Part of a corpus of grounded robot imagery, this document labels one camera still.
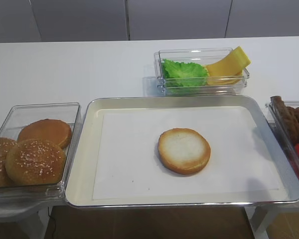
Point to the clear left bun container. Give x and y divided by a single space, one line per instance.
23 115

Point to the green lettuce leaf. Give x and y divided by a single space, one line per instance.
181 77

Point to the plain bun bottom in container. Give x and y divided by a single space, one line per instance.
53 130

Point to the bottom bun on tray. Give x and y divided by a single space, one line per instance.
183 151

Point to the clear lettuce cheese container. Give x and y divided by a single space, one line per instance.
204 56

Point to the yellow cheese slices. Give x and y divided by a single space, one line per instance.
228 71

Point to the clear right ingredient container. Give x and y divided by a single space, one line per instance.
288 146

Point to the white paper tray liner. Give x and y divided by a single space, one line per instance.
128 165

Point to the front sesame bun top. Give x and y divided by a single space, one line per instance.
35 162

